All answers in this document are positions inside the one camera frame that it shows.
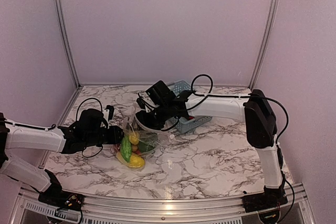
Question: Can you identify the light blue perforated plastic basket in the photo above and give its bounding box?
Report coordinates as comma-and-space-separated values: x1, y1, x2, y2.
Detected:
165, 80, 213, 133

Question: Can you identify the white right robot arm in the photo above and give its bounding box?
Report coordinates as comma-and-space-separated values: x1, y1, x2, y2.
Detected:
135, 81, 287, 207

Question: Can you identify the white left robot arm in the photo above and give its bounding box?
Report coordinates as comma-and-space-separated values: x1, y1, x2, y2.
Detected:
1, 109, 124, 209

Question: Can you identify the right aluminium corner post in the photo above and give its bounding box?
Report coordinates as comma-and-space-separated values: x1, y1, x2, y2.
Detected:
248, 0, 279, 90

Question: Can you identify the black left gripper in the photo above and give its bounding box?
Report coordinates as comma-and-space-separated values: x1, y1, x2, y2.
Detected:
85, 125, 127, 147

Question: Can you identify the green fake leafy vegetable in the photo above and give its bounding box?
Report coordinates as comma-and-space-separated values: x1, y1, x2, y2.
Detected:
138, 134, 158, 153

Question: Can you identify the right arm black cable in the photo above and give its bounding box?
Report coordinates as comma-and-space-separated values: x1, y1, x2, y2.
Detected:
162, 74, 289, 143

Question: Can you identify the clear zip top bag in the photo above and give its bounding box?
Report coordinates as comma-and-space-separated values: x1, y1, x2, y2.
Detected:
111, 105, 175, 169

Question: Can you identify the aluminium corner post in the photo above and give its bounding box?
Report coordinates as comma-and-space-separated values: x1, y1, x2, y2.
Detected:
248, 0, 279, 90
54, 0, 81, 89

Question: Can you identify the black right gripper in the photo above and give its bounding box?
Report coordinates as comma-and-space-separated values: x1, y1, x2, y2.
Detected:
130, 103, 171, 131

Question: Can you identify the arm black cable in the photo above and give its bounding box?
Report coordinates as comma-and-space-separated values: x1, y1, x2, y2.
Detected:
162, 74, 289, 143
0, 97, 108, 158

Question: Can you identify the left aluminium corner post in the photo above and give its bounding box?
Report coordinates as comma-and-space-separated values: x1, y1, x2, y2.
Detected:
54, 0, 81, 89

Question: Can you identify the small yellow fake corn cob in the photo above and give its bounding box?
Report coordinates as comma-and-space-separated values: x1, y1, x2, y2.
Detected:
116, 152, 145, 168

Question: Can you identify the aluminium front rail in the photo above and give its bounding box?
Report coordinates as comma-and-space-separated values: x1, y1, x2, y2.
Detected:
10, 179, 316, 224

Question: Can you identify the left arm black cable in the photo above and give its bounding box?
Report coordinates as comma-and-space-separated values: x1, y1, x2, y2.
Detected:
0, 97, 108, 158

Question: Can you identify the red fake grape bunch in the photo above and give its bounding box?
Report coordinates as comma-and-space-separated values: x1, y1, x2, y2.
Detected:
114, 144, 141, 155

